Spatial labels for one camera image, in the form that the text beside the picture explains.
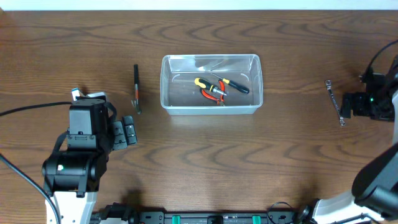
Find right black cable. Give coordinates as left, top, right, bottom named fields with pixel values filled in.
left=365, top=39, right=398, bottom=77

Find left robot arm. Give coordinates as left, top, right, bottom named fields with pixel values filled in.
left=42, top=98, right=137, bottom=223

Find small black orange hammer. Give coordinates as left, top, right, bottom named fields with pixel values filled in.
left=131, top=64, right=142, bottom=114

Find slim black yellow screwdriver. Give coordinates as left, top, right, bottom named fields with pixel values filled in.
left=211, top=73, right=249, bottom=95

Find stubby yellow black screwdriver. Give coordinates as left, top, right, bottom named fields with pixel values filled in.
left=194, top=78, right=227, bottom=96

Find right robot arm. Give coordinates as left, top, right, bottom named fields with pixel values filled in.
left=295, top=58, right=397, bottom=223

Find red handled pliers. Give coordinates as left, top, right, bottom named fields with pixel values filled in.
left=200, top=88, right=225, bottom=106

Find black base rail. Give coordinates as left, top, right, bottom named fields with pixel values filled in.
left=90, top=202, right=315, bottom=224

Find left black cable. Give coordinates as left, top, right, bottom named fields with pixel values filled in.
left=0, top=101, right=73, bottom=224

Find black cable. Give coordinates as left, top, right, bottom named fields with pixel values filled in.
left=0, top=101, right=73, bottom=224
left=365, top=39, right=398, bottom=77

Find blue white cardboard box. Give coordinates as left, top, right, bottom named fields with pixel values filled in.
left=71, top=88, right=85, bottom=101

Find clear plastic container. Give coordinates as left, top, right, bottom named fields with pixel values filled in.
left=160, top=54, right=264, bottom=115

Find silver combination wrench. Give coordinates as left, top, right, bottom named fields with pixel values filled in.
left=325, top=80, right=345, bottom=126

